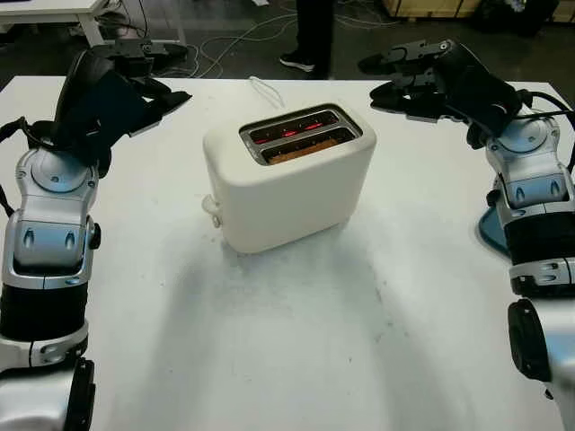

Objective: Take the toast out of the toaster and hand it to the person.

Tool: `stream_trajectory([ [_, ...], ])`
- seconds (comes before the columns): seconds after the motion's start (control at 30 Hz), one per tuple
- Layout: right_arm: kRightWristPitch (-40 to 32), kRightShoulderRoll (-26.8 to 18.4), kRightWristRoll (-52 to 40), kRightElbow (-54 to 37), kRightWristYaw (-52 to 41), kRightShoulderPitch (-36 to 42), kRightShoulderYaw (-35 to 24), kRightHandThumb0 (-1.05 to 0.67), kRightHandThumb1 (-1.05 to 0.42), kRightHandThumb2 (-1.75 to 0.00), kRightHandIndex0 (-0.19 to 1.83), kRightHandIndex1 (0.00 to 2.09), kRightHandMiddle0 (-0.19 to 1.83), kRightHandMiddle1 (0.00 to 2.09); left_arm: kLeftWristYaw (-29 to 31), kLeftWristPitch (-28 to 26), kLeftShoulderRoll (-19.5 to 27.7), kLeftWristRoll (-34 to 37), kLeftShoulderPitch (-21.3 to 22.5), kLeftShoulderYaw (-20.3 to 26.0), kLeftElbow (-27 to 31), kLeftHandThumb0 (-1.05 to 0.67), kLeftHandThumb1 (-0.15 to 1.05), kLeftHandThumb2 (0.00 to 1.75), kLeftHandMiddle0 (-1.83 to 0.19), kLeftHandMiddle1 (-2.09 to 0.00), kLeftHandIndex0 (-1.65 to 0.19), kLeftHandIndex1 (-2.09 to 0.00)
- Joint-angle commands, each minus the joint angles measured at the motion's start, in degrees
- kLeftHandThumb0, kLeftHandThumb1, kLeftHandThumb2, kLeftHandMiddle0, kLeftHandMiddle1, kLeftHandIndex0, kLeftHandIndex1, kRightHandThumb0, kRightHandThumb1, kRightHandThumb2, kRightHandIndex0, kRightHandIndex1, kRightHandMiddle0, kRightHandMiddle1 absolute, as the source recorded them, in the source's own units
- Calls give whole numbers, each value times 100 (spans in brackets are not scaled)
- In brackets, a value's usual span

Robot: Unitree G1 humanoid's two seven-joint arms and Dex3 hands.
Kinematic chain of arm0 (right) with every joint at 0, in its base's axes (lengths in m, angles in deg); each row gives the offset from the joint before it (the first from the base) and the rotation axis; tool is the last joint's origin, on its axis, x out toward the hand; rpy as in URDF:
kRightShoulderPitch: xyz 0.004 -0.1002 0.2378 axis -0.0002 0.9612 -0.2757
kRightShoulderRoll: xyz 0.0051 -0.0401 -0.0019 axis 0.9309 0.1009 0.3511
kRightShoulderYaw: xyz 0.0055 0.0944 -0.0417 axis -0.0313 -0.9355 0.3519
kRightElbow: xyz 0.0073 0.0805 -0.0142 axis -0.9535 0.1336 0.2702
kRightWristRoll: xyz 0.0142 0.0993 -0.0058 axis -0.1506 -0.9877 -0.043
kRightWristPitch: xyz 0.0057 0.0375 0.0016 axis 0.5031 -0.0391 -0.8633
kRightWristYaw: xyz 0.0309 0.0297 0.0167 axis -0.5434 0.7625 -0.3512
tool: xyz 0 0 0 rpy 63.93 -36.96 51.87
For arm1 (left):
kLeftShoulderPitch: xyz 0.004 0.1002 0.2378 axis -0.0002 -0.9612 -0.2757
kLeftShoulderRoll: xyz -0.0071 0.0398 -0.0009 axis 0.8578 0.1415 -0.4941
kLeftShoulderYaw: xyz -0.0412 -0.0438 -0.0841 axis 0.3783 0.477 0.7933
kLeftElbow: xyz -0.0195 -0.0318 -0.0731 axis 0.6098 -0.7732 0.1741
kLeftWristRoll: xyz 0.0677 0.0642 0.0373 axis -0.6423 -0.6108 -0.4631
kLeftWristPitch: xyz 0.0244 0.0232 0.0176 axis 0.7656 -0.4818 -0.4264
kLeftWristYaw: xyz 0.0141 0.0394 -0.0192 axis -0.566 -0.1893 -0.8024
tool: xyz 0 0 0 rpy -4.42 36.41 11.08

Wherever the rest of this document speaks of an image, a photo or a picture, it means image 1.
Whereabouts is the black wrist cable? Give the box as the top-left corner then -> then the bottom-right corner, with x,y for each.
511,89 -> 575,174
0,116 -> 59,219

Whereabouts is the browned toast slice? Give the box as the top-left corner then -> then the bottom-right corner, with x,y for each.
264,137 -> 341,164

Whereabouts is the white desk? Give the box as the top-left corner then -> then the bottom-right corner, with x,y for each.
0,0 -> 188,49

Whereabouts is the person in black trousers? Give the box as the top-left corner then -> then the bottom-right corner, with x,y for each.
279,0 -> 336,75

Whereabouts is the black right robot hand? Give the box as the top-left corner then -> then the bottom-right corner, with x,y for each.
358,38 -> 526,150

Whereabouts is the blue plastic tray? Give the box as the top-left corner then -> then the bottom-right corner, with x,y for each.
476,208 -> 511,259

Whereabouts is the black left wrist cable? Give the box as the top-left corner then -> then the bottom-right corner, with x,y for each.
0,116 -> 59,219

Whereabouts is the black bag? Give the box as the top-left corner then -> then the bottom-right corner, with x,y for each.
471,0 -> 561,40

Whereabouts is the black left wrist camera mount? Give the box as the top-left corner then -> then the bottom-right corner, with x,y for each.
87,71 -> 164,138

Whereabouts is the wooden crate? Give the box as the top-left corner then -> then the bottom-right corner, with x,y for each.
381,0 -> 484,22

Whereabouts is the white toaster power cord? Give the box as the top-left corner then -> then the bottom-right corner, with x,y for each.
249,75 -> 287,110

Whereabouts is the white two-slot toaster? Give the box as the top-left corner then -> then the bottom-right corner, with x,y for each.
199,102 -> 376,255

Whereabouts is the white toaster lever knob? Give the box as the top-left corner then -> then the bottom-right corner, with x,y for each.
200,193 -> 222,216

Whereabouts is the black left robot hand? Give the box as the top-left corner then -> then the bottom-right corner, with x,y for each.
52,38 -> 190,179

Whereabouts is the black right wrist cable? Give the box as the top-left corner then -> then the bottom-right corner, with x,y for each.
511,89 -> 575,174

